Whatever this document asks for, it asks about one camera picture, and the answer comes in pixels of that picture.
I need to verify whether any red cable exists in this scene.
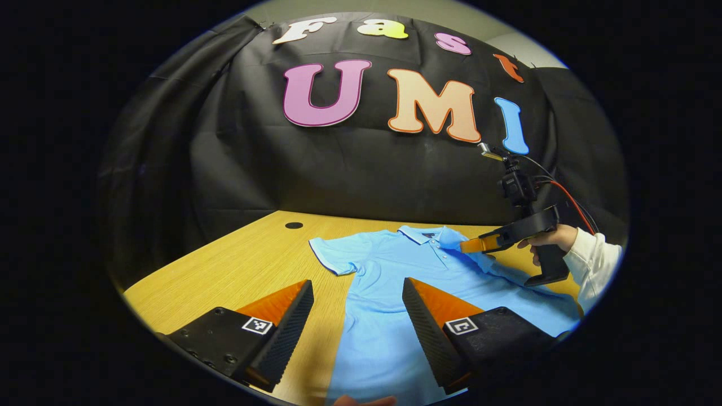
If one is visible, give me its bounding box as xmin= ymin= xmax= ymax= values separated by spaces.
xmin=535 ymin=179 xmax=596 ymax=235

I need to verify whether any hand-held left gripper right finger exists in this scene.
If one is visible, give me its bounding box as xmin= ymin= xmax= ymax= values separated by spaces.
xmin=402 ymin=276 xmax=570 ymax=395

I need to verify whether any black cable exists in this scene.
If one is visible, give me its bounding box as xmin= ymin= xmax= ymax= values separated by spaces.
xmin=516 ymin=153 xmax=600 ymax=233

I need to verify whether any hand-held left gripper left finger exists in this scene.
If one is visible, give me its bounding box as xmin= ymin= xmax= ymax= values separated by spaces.
xmin=155 ymin=279 xmax=315 ymax=394

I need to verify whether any light blue T-shirt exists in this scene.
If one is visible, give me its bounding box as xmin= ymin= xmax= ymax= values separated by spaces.
xmin=309 ymin=226 xmax=582 ymax=406

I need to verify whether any black backdrop cloth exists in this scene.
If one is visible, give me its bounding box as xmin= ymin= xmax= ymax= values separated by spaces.
xmin=96 ymin=11 xmax=629 ymax=283

